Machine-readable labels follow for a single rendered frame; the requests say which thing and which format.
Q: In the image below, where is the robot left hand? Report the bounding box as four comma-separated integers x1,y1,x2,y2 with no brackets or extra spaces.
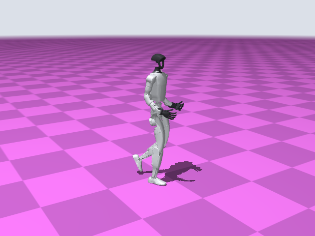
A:
168,101,184,111

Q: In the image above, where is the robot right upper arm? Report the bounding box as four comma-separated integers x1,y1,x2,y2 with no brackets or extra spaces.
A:
144,74,157,100

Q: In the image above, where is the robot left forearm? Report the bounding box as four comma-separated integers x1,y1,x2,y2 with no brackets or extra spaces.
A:
162,98,172,106

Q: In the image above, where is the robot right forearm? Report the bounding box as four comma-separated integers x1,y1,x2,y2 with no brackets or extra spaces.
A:
144,95,161,114

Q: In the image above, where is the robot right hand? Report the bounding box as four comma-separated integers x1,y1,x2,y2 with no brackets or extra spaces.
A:
158,108,177,120

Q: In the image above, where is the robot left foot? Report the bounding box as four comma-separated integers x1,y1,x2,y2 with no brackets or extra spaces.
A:
133,154,143,172

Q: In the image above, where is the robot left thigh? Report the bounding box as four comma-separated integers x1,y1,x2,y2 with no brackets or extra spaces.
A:
161,115,170,146

